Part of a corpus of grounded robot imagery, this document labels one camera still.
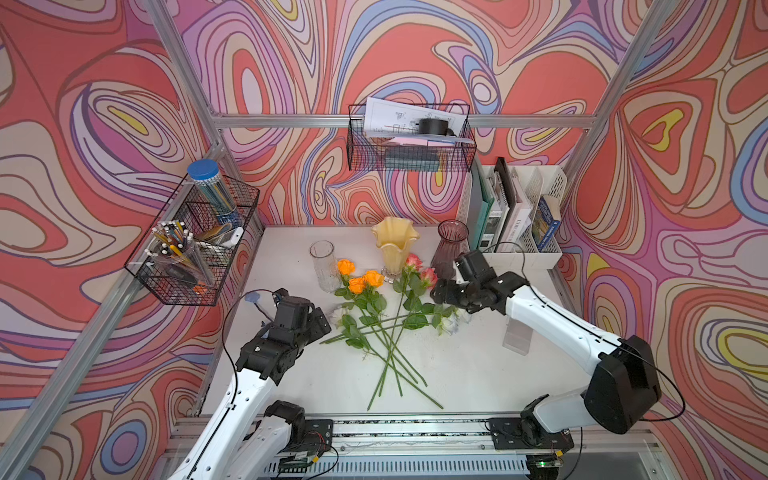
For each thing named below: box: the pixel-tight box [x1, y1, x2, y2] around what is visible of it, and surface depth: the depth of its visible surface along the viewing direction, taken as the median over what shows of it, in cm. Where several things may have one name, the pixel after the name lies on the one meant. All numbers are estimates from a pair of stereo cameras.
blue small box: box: [532, 196, 561, 252], surface depth 104 cm
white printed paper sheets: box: [363, 97, 467, 136], surface depth 88 cm
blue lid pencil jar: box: [187, 159, 239, 226], surface depth 75 cm
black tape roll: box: [418, 118, 457, 137], surface depth 84 cm
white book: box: [498, 168, 532, 253], surface depth 95 cm
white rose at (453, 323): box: [442, 306, 472, 334], surface depth 91 cm
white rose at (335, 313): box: [326, 303, 347, 329], surface depth 93 cm
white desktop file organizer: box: [457, 165, 567, 270], surface depth 101 cm
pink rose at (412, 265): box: [367, 253, 423, 411], surface depth 100 cm
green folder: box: [467, 156, 495, 251], surface depth 92 cm
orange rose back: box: [337, 259, 356, 277], surface depth 104 cm
